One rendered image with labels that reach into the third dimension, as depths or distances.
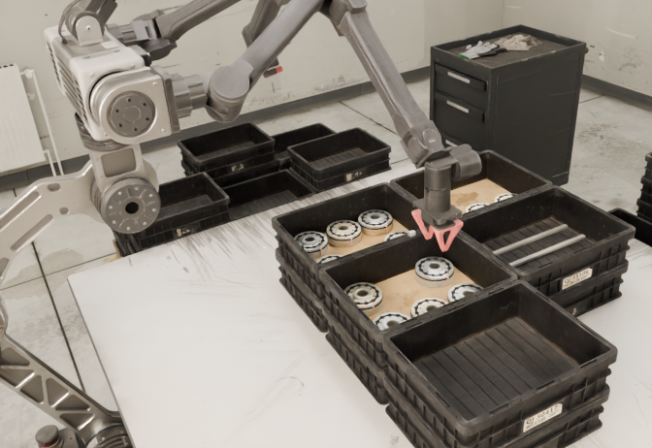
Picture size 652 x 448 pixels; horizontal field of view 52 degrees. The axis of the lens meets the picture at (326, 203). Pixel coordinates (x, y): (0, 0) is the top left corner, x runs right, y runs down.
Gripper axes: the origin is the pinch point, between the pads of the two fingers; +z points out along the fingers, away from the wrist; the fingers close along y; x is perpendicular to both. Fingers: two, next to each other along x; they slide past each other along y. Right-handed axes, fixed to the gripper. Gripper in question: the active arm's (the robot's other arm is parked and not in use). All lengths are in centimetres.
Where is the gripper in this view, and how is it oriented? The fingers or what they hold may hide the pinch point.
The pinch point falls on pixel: (437, 241)
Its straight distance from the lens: 155.8
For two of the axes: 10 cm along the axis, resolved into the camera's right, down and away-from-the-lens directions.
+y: -4.5, -4.0, 8.0
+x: -8.9, 2.6, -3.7
